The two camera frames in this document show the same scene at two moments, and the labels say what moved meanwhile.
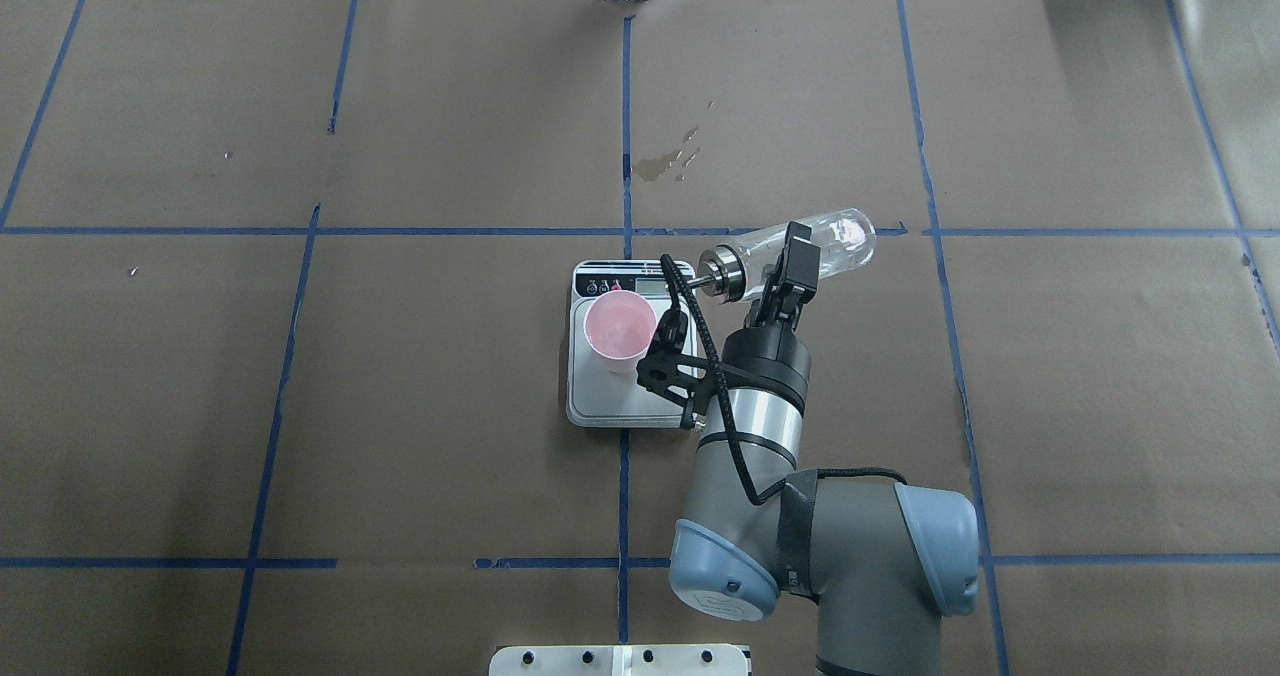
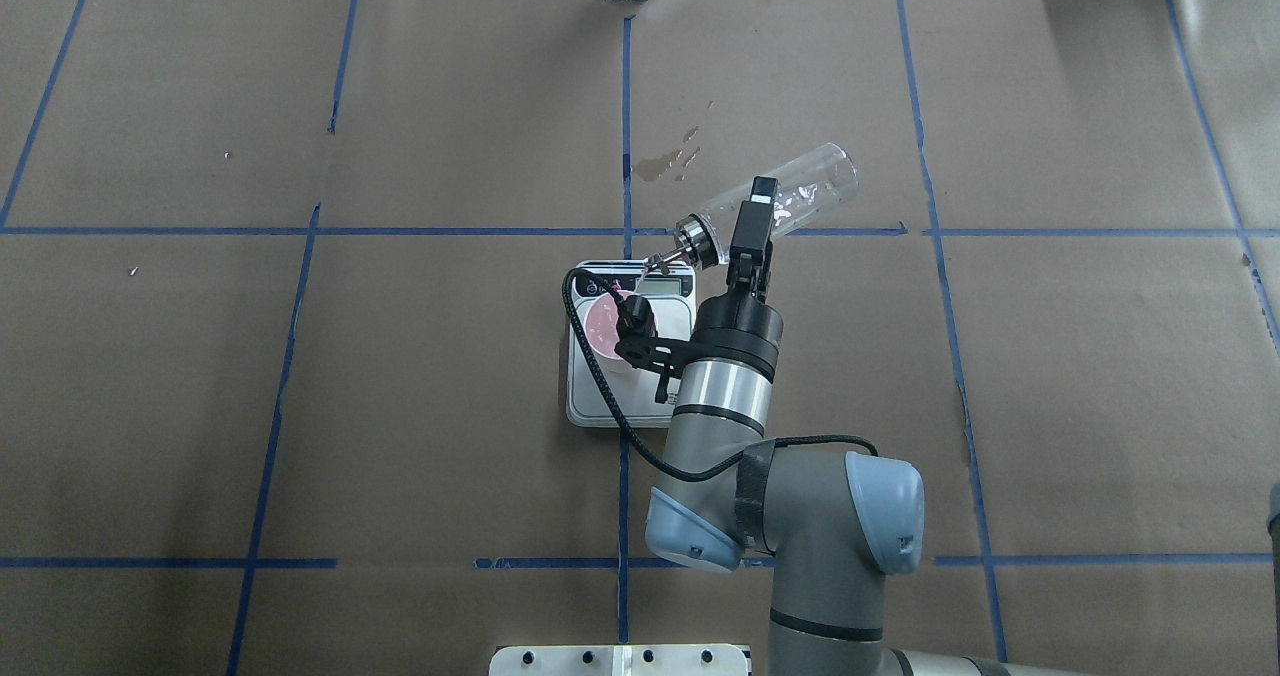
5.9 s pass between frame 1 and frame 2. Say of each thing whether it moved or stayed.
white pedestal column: stayed
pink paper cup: stayed
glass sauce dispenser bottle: moved
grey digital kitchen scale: stayed
